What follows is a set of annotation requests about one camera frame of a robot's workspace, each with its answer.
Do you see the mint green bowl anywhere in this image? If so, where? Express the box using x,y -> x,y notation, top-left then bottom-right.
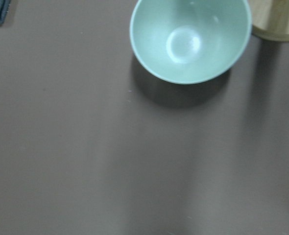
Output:
129,0 -> 252,85

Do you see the wooden cup rack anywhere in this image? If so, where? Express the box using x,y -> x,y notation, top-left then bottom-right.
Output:
248,0 -> 289,42

